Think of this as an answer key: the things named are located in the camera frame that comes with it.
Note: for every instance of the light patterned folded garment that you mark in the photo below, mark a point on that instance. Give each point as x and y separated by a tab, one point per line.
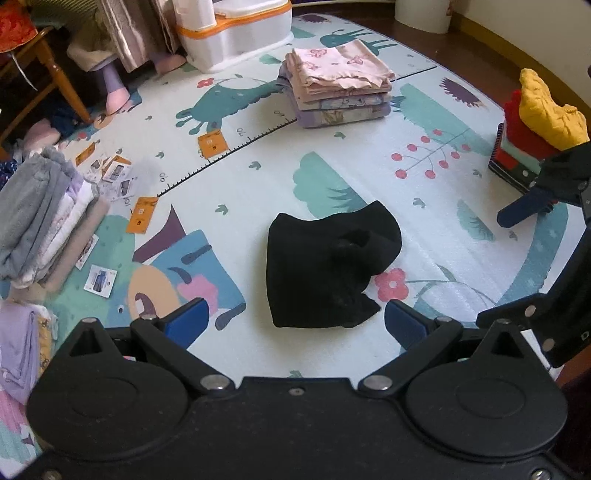
341	102

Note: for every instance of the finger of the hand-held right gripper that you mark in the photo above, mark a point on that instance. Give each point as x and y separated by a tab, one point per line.
521	207
517	314

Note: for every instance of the white playing card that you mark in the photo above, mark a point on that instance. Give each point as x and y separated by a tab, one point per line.
87	251
99	279

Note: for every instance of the yellow folded garment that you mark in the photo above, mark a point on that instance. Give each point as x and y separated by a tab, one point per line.
547	115

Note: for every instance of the white bucket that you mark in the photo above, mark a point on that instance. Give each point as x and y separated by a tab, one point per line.
425	14

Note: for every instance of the cluster of white cards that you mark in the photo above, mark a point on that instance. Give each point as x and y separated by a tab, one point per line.
115	177

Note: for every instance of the animal print play mat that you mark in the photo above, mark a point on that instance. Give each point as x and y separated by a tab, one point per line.
258	194

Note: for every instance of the cream cloth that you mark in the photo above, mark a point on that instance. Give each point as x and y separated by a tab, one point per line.
90	46

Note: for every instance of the red patterned cushion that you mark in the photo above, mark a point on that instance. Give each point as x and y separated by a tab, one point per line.
14	25

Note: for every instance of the white orange storage box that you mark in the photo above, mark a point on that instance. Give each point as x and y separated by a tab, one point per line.
240	34

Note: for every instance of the dark blue cloth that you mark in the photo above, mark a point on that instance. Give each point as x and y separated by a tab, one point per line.
67	117

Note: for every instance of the beige curtain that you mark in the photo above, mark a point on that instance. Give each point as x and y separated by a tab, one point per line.
134	32

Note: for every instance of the pale teal folded garment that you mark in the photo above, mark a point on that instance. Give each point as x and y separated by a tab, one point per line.
519	159

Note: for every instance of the wooden chair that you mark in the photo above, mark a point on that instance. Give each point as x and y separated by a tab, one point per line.
60	78

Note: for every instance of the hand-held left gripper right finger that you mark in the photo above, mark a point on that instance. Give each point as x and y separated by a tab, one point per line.
404	323

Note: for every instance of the lilac garment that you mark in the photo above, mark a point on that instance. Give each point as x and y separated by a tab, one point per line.
18	346

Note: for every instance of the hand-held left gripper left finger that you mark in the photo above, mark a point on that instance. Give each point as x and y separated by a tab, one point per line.
187	321

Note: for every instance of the white folded garment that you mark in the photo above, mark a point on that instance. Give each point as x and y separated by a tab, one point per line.
69	217

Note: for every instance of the pink floral folded garment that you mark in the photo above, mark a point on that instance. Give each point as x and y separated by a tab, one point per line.
337	60

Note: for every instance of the purple pink plastic leg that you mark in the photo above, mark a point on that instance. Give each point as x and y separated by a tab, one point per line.
167	62
115	90

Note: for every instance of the yellow patterned garment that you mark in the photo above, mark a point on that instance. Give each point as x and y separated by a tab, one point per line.
46	339

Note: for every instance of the orange card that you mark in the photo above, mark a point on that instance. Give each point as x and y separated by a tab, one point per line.
143	214
213	145
85	153
121	159

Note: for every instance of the folded pink purple clothes stack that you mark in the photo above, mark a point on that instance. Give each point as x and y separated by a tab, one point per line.
341	119

